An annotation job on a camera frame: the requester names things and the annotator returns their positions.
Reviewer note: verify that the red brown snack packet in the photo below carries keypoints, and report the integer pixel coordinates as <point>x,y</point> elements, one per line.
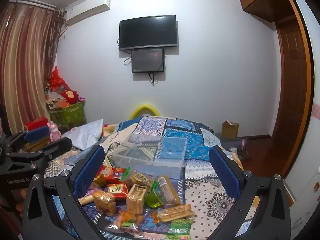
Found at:
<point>117,189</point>

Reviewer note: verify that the white air conditioner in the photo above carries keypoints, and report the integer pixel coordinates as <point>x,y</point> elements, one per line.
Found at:
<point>87,8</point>

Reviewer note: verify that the cardboard box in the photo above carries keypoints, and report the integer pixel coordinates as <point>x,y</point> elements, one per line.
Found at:
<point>230,130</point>

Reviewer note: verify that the small black wall monitor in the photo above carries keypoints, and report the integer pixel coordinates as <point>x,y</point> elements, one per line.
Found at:
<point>148,60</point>

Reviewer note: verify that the wafer stick packet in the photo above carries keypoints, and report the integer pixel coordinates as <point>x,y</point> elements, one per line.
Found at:
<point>175,213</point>

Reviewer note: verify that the green printed snack packet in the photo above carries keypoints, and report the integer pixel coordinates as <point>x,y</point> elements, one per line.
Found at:
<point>178,233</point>

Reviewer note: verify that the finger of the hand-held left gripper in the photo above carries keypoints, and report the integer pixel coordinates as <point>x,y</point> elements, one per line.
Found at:
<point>57,146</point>
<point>36,133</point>

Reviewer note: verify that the brown wooden door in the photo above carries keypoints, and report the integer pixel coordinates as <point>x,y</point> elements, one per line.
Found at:
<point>291,92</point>

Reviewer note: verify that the round biscuit packet green edge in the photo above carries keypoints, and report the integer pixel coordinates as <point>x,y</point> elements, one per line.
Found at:
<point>138,178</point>

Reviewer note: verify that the small roll snack packet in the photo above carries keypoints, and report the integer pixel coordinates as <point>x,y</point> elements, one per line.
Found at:
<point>86,200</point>

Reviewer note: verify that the red chips packet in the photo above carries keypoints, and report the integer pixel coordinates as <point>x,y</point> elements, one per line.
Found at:
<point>112,174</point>

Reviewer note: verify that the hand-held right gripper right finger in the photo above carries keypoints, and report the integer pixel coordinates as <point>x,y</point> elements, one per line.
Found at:
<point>222,172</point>

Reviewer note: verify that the small yellow snack packet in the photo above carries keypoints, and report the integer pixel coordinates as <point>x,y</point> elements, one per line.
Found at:
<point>99,180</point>

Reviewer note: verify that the white wardrobe door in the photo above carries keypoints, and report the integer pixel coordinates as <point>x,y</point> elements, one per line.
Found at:
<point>312,130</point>

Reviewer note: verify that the green bin of clutter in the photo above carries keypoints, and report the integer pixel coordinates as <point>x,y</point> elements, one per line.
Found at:
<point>58,87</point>

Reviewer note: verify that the golden box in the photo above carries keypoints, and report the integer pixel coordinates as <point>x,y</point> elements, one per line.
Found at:
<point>40,143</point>

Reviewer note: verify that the pink figurine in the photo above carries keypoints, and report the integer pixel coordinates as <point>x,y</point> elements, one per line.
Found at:
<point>53,132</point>

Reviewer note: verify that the clear wafer biscuit packet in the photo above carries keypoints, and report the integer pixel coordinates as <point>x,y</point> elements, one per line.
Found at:
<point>136,199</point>

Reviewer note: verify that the grey stool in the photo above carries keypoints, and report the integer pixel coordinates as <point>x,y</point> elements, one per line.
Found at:
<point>232,143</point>

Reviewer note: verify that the wooden overhead cabinet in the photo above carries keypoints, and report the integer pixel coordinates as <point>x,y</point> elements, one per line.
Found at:
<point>265,0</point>

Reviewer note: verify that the striped brown curtain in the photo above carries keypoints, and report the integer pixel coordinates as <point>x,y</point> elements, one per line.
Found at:
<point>25,62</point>

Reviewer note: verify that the large black wall television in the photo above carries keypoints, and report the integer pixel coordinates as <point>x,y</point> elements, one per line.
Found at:
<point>148,32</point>

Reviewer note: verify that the red box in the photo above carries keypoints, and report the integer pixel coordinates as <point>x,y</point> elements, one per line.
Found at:
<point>36,123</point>

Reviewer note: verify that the white pillow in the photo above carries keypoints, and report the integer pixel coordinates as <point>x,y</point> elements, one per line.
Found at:
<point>83,135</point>

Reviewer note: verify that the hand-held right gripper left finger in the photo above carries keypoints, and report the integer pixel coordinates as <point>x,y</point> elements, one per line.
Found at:
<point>90,171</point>

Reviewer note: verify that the long cake packet orange edge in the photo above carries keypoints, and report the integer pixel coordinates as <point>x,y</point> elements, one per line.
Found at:
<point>168,189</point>

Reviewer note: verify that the caramel puff packet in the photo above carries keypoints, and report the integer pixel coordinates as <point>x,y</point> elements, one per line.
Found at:
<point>105,202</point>

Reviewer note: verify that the green jelly packet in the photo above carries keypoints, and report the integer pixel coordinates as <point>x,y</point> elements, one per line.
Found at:
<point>153,199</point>

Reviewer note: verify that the clear plastic container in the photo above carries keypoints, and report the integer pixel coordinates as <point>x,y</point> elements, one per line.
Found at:
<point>152,152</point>

